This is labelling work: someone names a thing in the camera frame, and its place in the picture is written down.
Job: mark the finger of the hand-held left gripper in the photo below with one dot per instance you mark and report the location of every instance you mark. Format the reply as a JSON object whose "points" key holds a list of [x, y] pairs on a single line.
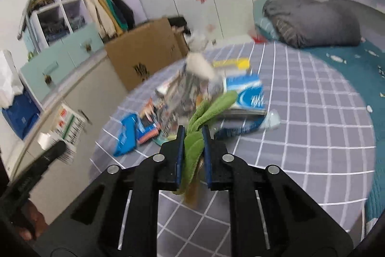
{"points": [[45, 160]]}

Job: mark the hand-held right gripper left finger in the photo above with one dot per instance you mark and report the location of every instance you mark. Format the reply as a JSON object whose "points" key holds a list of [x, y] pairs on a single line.
{"points": [[180, 156]]}

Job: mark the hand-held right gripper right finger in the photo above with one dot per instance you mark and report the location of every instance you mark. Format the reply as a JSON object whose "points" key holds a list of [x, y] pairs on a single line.
{"points": [[205, 154]]}

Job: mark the green cloth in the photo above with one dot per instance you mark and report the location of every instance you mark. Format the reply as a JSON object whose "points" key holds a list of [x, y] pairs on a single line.
{"points": [[195, 136]]}

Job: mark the person's left hand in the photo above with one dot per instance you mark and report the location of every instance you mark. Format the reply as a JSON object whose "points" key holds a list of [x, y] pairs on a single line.
{"points": [[34, 219]]}

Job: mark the orange and blue snack packet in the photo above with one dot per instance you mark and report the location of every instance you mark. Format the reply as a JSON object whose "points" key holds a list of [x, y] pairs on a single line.
{"points": [[147, 130]]}

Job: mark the blue plastic bag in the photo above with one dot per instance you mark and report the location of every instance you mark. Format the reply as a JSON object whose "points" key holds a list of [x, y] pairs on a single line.
{"points": [[19, 117]]}

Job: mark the light blue plastic packet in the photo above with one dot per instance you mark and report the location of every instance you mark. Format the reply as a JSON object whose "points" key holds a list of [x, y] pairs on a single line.
{"points": [[249, 124]]}

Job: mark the pile of snack wrappers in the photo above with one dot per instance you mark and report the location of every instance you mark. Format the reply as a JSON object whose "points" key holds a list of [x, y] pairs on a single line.
{"points": [[180, 94]]}

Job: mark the blue and white tissue box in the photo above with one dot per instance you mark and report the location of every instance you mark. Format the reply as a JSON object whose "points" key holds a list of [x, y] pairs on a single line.
{"points": [[245, 93]]}

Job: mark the round striped drawer knob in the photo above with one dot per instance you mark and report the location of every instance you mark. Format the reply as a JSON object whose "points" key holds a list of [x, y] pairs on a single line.
{"points": [[48, 80], [87, 47]]}

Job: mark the white plastic bag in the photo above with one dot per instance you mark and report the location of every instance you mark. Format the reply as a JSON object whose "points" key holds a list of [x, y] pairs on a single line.
{"points": [[9, 79]]}

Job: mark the white paper roll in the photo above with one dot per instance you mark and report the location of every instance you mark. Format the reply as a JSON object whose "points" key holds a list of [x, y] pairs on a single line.
{"points": [[200, 64]]}

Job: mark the yellow packet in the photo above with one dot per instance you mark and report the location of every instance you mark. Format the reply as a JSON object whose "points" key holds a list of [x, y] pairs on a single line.
{"points": [[231, 63]]}

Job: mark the mint green drawer unit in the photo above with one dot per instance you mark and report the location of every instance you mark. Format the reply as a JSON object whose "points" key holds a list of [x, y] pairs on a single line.
{"points": [[63, 55]]}

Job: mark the grey grid blanket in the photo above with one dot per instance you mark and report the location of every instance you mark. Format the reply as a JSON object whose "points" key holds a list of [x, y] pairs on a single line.
{"points": [[312, 130]]}

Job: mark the brown cardboard box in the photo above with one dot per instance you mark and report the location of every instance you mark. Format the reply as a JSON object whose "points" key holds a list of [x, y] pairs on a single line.
{"points": [[141, 52]]}

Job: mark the crumpled white bag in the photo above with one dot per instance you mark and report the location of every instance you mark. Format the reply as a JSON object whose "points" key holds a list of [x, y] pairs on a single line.
{"points": [[200, 40]]}

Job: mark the hanging clothes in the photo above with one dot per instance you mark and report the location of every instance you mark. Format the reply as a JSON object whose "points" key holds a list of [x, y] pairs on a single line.
{"points": [[103, 11]]}

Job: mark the grey folded clothing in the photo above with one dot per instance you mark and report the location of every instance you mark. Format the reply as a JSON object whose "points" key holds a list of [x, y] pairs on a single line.
{"points": [[312, 20]]}

